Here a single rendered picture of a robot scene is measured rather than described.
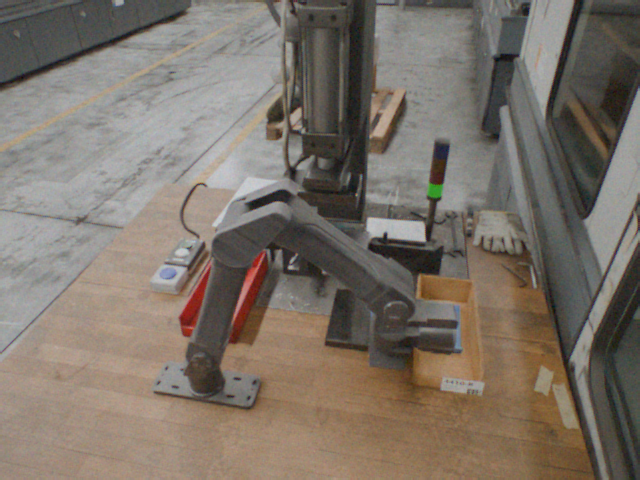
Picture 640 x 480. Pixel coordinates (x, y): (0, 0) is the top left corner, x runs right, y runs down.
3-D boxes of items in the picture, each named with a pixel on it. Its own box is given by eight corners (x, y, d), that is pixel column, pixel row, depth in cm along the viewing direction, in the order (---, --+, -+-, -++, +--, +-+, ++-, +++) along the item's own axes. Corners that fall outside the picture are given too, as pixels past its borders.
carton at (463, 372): (411, 388, 91) (416, 361, 86) (415, 299, 111) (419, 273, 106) (480, 398, 89) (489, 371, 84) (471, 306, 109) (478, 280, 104)
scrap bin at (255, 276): (182, 336, 101) (177, 316, 98) (223, 264, 121) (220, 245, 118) (235, 344, 99) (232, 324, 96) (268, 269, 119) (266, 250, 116)
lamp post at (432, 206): (415, 247, 126) (429, 143, 109) (416, 234, 131) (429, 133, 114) (438, 249, 125) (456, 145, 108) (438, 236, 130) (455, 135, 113)
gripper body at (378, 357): (407, 315, 88) (411, 303, 81) (404, 371, 84) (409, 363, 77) (372, 311, 89) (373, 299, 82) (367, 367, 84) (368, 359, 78)
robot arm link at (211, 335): (226, 346, 88) (271, 208, 70) (217, 375, 83) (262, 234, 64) (194, 336, 88) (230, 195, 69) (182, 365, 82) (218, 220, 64)
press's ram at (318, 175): (275, 216, 107) (266, 85, 90) (301, 164, 128) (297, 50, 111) (355, 224, 104) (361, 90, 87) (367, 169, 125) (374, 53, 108)
